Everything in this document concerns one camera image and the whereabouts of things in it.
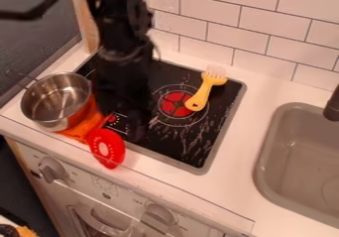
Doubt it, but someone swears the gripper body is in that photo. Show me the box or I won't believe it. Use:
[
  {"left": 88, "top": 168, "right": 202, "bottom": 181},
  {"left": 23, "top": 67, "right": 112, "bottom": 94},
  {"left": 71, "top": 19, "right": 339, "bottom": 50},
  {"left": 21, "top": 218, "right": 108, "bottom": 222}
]
[{"left": 93, "top": 49, "right": 156, "bottom": 117}]

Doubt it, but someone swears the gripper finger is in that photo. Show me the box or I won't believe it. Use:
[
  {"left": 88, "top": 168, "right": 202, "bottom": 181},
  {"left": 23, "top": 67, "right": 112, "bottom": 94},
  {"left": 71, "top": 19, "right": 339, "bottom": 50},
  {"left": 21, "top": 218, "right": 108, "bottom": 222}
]
[{"left": 125, "top": 110, "right": 150, "bottom": 142}]

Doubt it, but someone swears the red round toy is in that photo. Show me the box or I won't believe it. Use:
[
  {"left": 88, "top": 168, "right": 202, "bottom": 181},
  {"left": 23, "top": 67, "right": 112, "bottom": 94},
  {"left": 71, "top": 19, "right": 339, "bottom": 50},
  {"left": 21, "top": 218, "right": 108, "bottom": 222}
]
[{"left": 85, "top": 128, "right": 128, "bottom": 171}]

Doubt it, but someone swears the orange cloth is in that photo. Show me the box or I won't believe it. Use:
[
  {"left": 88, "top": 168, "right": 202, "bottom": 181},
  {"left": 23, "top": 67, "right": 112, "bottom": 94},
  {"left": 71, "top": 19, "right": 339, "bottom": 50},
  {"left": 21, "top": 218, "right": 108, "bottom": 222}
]
[{"left": 56, "top": 94, "right": 116, "bottom": 145}]

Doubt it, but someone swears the toy stove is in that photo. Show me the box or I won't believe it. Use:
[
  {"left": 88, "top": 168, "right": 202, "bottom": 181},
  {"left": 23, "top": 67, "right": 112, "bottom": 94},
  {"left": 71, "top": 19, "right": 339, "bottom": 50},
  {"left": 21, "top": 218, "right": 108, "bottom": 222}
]
[{"left": 72, "top": 51, "right": 248, "bottom": 177}]

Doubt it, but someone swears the silver pot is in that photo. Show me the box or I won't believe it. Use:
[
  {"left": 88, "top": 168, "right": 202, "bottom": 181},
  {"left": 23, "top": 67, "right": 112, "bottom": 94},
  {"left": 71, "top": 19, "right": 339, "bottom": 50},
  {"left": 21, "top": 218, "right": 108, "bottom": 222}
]
[{"left": 4, "top": 68, "right": 96, "bottom": 133}]

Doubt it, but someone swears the yellow toy brush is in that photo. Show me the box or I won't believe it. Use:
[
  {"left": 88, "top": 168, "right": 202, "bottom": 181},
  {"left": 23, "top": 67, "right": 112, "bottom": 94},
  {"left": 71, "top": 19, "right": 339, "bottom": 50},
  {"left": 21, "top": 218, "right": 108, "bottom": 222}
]
[{"left": 182, "top": 64, "right": 231, "bottom": 113}]

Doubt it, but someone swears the toy sink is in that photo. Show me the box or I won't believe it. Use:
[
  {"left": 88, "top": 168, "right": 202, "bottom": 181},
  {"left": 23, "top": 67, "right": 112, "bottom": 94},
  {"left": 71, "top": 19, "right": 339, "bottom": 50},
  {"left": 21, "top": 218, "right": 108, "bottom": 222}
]
[{"left": 253, "top": 101, "right": 339, "bottom": 229}]

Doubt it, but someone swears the tap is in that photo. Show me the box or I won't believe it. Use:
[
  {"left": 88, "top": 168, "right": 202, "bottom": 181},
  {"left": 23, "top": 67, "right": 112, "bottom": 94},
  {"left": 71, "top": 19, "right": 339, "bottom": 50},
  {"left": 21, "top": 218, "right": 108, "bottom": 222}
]
[{"left": 321, "top": 83, "right": 339, "bottom": 123}]

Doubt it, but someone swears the black cable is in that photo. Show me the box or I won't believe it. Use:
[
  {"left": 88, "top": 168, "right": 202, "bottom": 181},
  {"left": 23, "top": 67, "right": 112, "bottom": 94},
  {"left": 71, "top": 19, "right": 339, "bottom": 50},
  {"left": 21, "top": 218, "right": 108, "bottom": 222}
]
[{"left": 0, "top": 0, "right": 64, "bottom": 21}]

